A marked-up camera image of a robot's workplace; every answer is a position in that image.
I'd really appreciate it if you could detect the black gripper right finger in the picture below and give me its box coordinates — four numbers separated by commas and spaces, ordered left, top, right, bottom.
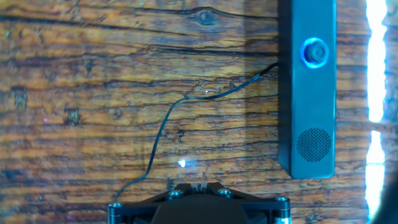
204, 182, 292, 224

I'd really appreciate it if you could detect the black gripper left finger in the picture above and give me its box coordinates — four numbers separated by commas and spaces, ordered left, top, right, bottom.
107, 182, 195, 224

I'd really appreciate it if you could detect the black speaker bar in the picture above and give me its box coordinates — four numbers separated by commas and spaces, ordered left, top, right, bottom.
277, 0, 338, 180

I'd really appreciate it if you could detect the glossy wood grain mat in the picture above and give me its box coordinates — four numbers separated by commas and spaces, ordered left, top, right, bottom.
0, 0, 398, 224

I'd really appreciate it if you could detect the thin black speaker cable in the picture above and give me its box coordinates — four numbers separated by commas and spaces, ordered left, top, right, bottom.
113, 61, 280, 203

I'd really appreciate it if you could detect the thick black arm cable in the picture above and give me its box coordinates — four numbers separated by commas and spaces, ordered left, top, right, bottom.
369, 179, 398, 224

